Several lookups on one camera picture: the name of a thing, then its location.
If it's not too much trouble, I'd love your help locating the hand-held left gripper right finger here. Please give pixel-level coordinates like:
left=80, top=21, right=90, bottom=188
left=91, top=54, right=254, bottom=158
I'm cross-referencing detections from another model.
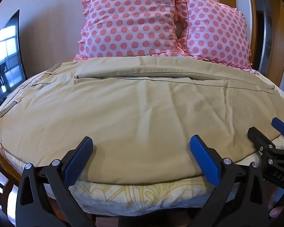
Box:
left=190, top=134, right=271, bottom=227

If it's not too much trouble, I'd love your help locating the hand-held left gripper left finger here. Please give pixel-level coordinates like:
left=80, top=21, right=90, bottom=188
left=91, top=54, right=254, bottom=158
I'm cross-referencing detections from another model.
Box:
left=15, top=136, right=94, bottom=227

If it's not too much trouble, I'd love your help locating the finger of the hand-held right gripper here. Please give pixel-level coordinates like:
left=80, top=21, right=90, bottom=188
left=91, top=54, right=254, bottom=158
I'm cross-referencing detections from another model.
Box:
left=247, top=127, right=276, bottom=153
left=271, top=117, right=284, bottom=148

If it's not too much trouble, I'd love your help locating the beige blanket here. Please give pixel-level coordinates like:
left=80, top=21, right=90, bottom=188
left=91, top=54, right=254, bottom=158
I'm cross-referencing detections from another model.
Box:
left=0, top=56, right=279, bottom=185

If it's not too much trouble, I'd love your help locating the person's right hand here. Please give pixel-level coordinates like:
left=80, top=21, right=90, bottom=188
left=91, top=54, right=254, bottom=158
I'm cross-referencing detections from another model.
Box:
left=267, top=186, right=284, bottom=221

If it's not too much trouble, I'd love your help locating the yellow floral bed sheet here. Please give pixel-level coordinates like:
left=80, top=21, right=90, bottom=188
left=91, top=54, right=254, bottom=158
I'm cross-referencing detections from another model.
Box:
left=0, top=72, right=284, bottom=218

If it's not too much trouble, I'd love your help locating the pink polka dot pillow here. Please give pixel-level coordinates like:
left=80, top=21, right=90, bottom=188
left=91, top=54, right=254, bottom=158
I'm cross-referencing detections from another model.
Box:
left=176, top=0, right=254, bottom=69
left=73, top=0, right=188, bottom=61

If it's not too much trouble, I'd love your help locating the flat screen television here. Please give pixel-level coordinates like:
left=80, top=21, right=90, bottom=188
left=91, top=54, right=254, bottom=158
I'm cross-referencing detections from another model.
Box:
left=0, top=9, right=28, bottom=108

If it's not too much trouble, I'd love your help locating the wooden bed frame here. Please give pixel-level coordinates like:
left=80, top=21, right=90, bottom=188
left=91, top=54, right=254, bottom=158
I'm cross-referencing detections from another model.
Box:
left=0, top=132, right=23, bottom=218

